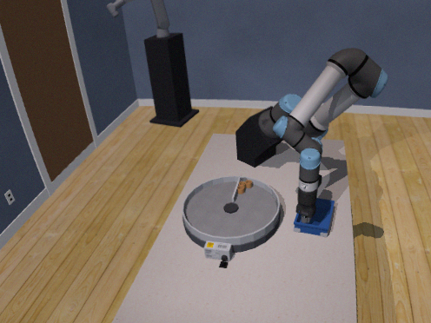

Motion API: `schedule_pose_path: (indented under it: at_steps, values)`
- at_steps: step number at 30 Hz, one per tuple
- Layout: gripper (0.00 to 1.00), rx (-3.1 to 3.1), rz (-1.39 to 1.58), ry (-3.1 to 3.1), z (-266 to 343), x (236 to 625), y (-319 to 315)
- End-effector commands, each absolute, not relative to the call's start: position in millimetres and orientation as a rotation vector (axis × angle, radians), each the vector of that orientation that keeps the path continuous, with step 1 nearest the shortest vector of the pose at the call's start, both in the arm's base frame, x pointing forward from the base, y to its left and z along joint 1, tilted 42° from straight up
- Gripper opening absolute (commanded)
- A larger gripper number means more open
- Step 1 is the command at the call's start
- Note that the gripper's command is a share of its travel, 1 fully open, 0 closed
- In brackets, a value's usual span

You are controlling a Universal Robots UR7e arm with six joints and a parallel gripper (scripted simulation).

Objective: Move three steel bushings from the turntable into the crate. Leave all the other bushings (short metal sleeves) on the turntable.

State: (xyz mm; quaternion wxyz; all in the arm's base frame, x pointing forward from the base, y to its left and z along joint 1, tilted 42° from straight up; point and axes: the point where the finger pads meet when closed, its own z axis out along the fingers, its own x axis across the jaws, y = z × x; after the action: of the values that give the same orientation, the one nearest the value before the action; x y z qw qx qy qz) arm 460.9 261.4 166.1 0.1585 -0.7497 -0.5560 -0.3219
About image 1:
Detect blue plastic crate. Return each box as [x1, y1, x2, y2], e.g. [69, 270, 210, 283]
[293, 198, 335, 237]

